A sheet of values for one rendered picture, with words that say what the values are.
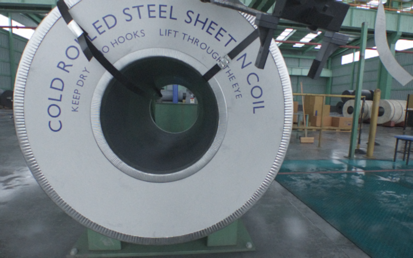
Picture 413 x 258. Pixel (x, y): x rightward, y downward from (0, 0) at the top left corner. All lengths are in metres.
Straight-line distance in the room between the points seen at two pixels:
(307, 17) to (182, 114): 3.03
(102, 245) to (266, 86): 1.19
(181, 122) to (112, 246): 2.38
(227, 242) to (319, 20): 1.19
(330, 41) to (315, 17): 0.09
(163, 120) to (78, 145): 2.49
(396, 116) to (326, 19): 12.66
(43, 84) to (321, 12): 0.97
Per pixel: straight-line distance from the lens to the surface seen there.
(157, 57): 0.93
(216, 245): 1.37
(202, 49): 0.93
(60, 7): 1.05
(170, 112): 3.40
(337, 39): 0.54
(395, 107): 13.00
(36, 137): 1.10
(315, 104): 10.48
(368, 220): 2.06
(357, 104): 4.17
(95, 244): 1.42
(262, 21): 0.46
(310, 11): 0.48
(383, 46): 1.09
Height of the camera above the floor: 0.84
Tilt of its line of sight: 7 degrees down
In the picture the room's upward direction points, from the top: 2 degrees clockwise
